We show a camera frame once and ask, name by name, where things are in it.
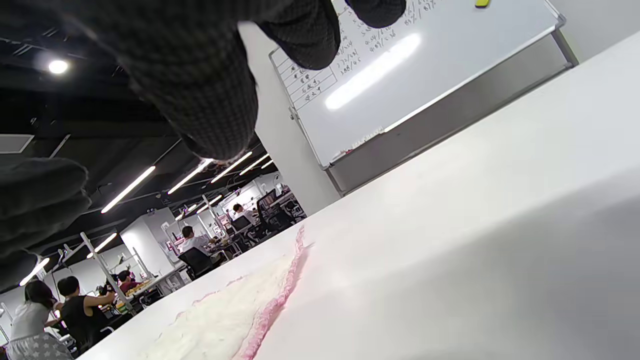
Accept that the person's right hand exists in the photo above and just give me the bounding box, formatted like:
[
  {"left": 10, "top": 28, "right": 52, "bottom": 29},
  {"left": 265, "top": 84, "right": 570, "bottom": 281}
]
[{"left": 0, "top": 0, "right": 407, "bottom": 292}]

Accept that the white pink-edged dish cloth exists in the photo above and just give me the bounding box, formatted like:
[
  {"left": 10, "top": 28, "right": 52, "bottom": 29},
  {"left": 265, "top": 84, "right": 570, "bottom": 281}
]
[{"left": 142, "top": 226, "right": 313, "bottom": 360}]

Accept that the row of ceiling light strips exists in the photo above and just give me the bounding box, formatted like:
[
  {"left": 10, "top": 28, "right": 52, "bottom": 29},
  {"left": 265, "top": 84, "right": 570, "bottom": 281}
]
[{"left": 19, "top": 151, "right": 275, "bottom": 287}]

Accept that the printed whiteboard eraser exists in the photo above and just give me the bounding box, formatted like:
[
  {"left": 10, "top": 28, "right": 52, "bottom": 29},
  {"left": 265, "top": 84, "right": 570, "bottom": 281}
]
[{"left": 351, "top": 128, "right": 384, "bottom": 149}]

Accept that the black office chair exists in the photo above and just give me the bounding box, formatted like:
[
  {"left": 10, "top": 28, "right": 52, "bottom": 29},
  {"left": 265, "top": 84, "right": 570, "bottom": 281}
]
[{"left": 178, "top": 247, "right": 217, "bottom": 281}]

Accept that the whiteboard on metal stand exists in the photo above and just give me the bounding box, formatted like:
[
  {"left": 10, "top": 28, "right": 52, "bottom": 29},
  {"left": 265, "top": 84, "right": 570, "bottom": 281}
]
[{"left": 269, "top": 0, "right": 580, "bottom": 197}]

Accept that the white metal shelf frame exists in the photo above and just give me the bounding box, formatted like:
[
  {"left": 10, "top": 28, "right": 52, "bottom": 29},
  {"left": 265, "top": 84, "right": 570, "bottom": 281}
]
[{"left": 79, "top": 232, "right": 137, "bottom": 315}]

